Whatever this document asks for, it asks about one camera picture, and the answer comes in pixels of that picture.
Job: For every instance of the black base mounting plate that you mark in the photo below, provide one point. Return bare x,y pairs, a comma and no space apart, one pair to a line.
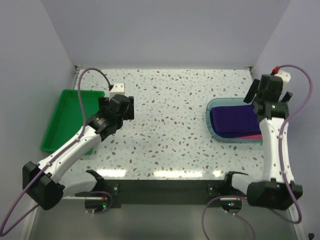
165,192

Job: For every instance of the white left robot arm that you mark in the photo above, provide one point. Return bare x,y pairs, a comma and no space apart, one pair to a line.
41,180

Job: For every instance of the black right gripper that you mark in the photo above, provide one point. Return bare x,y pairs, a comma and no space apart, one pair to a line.
252,91

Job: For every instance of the pink towel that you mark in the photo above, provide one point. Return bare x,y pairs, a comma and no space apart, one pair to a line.
250,137

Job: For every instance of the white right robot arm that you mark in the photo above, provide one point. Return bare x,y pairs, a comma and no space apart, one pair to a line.
276,187

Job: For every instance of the teal transparent plastic tray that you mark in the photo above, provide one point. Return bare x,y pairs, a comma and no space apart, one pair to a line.
225,101

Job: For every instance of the purple towel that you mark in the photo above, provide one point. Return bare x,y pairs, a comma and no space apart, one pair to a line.
231,135
239,118

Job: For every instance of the green plastic bin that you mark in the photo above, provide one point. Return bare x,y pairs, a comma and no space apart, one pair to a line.
67,118

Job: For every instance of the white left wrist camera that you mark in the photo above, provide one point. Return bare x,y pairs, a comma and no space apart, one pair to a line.
118,88

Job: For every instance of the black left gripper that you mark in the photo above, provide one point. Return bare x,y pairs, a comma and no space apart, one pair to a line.
103,103

